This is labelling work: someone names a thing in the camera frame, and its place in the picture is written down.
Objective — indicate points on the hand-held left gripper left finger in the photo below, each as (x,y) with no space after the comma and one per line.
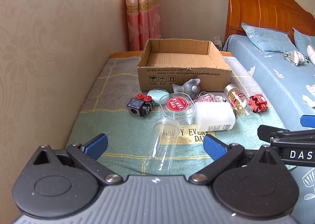
(97,144)

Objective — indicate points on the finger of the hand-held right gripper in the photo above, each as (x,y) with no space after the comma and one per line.
(308,120)
(269,132)

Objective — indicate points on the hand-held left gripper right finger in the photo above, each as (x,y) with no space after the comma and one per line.
(214,146)

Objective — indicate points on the white plastic bottle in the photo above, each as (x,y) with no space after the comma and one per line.
(214,117)

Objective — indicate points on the red toy train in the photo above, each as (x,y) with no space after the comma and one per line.
(258,103)

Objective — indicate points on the clear bottle of gold capsules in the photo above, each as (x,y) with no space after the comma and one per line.
(237,101)

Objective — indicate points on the clear jar with red label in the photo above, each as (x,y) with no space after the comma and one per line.
(177,109)

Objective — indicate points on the black cube toy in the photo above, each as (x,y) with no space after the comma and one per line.
(137,107)

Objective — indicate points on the cardboard box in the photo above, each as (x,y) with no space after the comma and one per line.
(182,66)

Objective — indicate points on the green and grey checked blanket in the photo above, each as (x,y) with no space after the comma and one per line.
(115,106)

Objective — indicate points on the blue floral bed sheet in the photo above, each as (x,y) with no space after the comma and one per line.
(270,74)

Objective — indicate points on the grey cat figurine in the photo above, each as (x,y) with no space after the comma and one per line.
(190,87)

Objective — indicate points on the grey crumpled cloth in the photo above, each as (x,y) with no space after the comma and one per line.
(292,57)

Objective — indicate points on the white cloth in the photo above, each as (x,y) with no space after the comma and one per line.
(311,54)

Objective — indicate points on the teal earbud case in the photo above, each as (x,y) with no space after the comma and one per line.
(157,95)

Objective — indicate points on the blue floral pillow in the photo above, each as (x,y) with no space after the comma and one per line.
(301,40)
(264,38)

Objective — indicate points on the wooden bed headboard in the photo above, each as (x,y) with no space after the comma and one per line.
(260,5)

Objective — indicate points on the pink patterned curtain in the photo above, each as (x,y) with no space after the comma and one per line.
(142,10)

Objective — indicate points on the white wall socket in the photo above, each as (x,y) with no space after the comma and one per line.
(217,40)

